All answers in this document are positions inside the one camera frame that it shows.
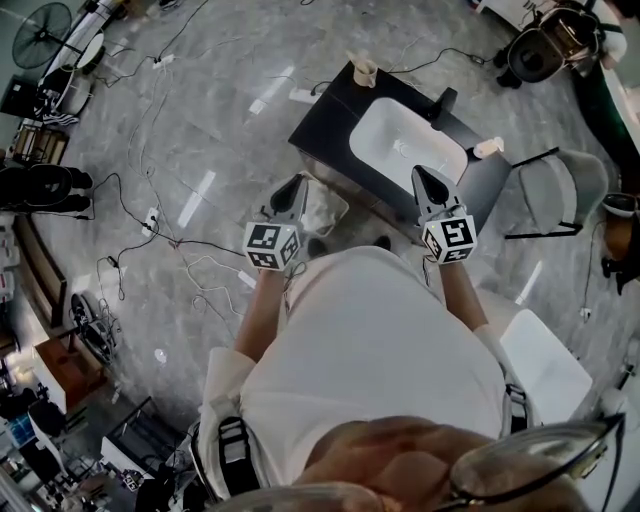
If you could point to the striped black white cloth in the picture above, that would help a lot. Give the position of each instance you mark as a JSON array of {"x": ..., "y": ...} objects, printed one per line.
[{"x": 60, "y": 117}]

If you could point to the person's right forearm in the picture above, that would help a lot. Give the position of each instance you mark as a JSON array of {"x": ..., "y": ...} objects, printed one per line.
[{"x": 462, "y": 295}]

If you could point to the wooden shelf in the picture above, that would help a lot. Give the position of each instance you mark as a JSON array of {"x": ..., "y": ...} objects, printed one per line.
[{"x": 42, "y": 270}]

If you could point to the black faucet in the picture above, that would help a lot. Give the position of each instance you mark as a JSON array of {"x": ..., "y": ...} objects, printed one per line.
[{"x": 445, "y": 105}]

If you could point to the black wheeled device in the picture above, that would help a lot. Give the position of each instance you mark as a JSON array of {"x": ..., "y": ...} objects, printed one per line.
[{"x": 87, "y": 320}]

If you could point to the white power strip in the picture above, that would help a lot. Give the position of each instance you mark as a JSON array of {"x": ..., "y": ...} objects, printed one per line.
[
  {"x": 150, "y": 221},
  {"x": 247, "y": 278},
  {"x": 300, "y": 95},
  {"x": 163, "y": 60}
]

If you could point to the brown wooden stool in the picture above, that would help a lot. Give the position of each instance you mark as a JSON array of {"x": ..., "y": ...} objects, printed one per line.
[{"x": 622, "y": 240}]

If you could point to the white towel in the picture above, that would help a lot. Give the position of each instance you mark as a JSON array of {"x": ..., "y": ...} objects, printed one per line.
[{"x": 320, "y": 212}]

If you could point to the black metal rack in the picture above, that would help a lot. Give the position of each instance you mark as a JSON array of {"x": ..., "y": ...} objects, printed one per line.
[{"x": 140, "y": 440}]

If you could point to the person's eyeglasses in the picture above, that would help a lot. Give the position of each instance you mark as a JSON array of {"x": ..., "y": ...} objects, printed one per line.
[{"x": 530, "y": 465}]

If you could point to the white round table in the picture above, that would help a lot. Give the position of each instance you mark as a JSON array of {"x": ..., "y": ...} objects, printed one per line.
[{"x": 85, "y": 45}]

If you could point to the black floor fan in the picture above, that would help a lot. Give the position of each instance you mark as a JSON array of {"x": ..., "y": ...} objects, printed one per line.
[{"x": 40, "y": 35}]

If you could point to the person's white shirt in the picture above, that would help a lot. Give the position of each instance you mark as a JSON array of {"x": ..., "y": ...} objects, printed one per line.
[{"x": 370, "y": 350}]

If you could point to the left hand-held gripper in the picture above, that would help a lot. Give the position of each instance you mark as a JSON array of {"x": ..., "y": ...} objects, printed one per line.
[{"x": 270, "y": 242}]

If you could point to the person's black right shoe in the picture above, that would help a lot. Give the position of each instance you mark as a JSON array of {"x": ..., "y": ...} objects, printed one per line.
[{"x": 382, "y": 242}]

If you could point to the brown wooden table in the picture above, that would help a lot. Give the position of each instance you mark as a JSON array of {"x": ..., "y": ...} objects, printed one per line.
[{"x": 65, "y": 367}]

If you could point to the white sink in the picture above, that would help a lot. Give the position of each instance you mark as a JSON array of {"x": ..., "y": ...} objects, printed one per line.
[{"x": 380, "y": 120}]

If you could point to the black round machine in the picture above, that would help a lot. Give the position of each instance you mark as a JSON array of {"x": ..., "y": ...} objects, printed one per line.
[{"x": 540, "y": 50}]

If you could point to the white plastic basket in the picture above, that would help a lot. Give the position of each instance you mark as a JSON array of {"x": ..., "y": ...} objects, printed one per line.
[{"x": 340, "y": 212}]

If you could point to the person's face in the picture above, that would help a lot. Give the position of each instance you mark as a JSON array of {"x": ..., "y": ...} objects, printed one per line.
[{"x": 400, "y": 465}]

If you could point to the person's black shoe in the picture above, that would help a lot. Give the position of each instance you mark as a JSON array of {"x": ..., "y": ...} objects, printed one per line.
[
  {"x": 382, "y": 242},
  {"x": 317, "y": 248}
]

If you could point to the small white charger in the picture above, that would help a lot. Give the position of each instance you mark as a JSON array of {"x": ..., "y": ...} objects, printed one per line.
[{"x": 585, "y": 312}]

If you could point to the beige cup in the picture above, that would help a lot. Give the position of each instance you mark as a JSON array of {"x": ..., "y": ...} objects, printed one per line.
[{"x": 365, "y": 72}]

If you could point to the grey folding chair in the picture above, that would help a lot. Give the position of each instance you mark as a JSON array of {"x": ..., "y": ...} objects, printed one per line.
[{"x": 560, "y": 190}]

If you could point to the black vanity cabinet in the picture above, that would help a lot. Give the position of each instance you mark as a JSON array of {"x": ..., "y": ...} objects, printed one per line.
[{"x": 325, "y": 120}]

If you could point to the white green counter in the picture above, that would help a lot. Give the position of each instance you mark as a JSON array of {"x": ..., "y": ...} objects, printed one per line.
[{"x": 622, "y": 100}]

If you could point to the person's black left shoe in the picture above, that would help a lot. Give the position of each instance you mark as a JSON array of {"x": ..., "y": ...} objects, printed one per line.
[{"x": 317, "y": 248}]

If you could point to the white chair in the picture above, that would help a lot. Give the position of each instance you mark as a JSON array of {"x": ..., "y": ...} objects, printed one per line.
[{"x": 545, "y": 365}]

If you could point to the white power adapter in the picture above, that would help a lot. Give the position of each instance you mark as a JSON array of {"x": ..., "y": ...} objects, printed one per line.
[{"x": 258, "y": 106}]

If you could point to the person's left forearm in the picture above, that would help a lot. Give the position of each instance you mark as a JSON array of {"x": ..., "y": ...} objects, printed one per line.
[{"x": 262, "y": 315}]

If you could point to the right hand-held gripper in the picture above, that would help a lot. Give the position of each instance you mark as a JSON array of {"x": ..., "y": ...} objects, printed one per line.
[{"x": 450, "y": 237}]

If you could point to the white soap dispenser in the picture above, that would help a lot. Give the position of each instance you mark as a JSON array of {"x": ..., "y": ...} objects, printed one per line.
[{"x": 487, "y": 148}]

